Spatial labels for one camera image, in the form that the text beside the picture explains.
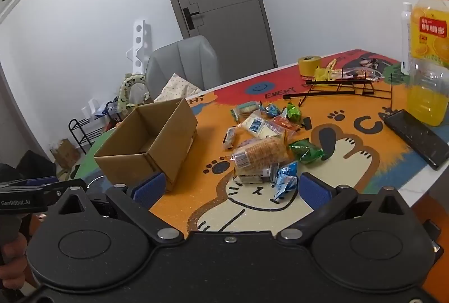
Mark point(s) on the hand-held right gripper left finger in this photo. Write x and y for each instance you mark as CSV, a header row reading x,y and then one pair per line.
x,y
149,189

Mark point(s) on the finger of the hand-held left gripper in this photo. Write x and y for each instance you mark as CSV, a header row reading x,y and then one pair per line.
x,y
65,189

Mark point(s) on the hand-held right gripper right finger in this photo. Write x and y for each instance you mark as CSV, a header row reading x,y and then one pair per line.
x,y
315,190

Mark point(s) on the blue white snack packet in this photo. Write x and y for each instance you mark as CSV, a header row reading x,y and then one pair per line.
x,y
286,178

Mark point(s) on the large green snack packet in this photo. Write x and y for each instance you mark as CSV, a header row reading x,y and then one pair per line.
x,y
307,151

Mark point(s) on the large orange bread packet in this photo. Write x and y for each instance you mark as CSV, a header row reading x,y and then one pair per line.
x,y
259,152

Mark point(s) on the orange snack packet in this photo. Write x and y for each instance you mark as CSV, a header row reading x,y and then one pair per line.
x,y
285,122

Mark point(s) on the small green snack packet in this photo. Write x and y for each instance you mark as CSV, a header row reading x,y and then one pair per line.
x,y
293,112

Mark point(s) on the white roll cake packet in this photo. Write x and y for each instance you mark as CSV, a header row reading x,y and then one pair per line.
x,y
259,126

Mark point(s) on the blue green snack packet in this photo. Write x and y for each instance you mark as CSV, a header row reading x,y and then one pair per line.
x,y
272,110

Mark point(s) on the clear black wafer packet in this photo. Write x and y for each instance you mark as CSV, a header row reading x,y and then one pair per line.
x,y
229,138

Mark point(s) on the round biscuit packet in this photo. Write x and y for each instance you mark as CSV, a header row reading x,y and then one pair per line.
x,y
245,109

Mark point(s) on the person's left hand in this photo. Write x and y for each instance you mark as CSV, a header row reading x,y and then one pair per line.
x,y
14,264

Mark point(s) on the small brown cardboard box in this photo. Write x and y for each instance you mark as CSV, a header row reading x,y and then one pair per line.
x,y
65,154

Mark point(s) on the black bag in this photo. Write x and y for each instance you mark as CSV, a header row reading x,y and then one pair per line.
x,y
35,166

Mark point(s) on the black shoe rack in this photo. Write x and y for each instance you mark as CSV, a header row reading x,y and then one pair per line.
x,y
84,134

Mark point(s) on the blue white plastic bag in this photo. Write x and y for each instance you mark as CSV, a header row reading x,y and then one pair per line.
x,y
105,109

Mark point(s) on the panda print neck pillow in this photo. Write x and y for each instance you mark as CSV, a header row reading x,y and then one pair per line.
x,y
123,92

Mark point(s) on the dotted cream pillow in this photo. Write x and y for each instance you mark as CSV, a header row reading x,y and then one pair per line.
x,y
177,87

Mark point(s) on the black phone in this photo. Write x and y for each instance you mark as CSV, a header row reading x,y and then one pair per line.
x,y
417,138

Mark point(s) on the yellow snack packet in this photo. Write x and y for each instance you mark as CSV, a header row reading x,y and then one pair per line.
x,y
322,72

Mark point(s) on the yellow tape roll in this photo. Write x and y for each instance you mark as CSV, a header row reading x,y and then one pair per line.
x,y
309,65

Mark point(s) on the pink printed snack packets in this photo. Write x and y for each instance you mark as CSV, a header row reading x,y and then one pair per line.
x,y
361,68

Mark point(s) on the grey upholstered chair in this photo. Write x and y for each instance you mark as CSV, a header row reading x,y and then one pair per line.
x,y
189,57

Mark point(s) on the white rack with holes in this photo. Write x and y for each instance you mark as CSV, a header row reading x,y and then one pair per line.
x,y
137,43

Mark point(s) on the orange juice bottle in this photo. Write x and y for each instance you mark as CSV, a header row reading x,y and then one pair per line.
x,y
426,89

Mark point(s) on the white spray bottle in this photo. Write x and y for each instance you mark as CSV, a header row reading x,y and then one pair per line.
x,y
406,40

